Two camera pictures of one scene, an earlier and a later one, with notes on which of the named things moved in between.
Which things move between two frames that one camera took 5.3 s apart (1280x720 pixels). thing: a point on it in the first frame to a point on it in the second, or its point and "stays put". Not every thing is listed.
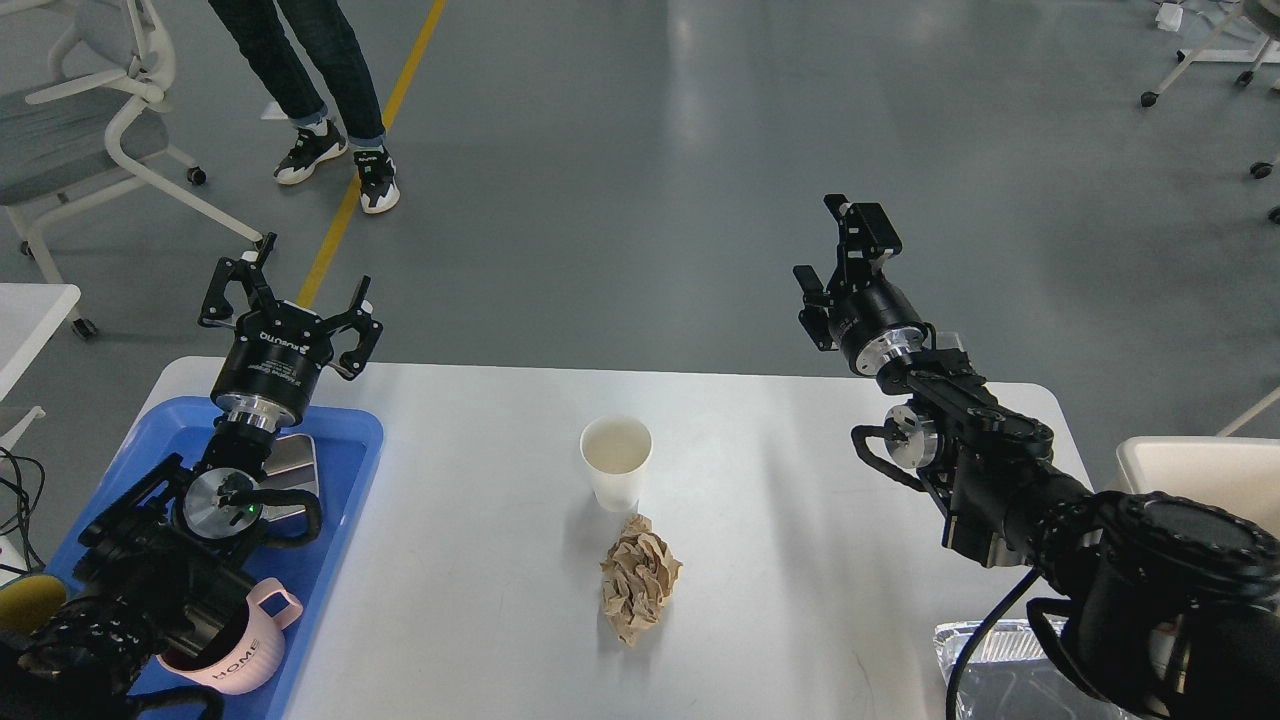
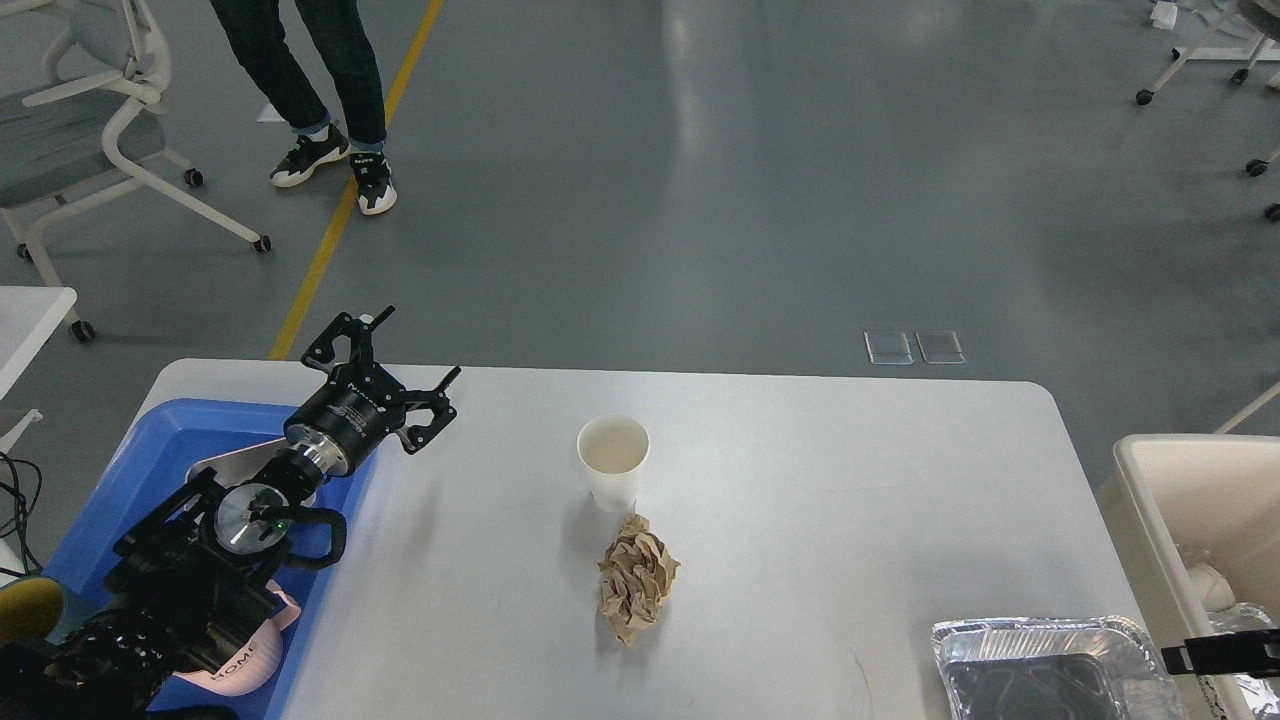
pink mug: [271, 611] stays put
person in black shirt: [259, 29] stays put
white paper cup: [616, 450] stays put
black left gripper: [278, 351] to [337, 428]
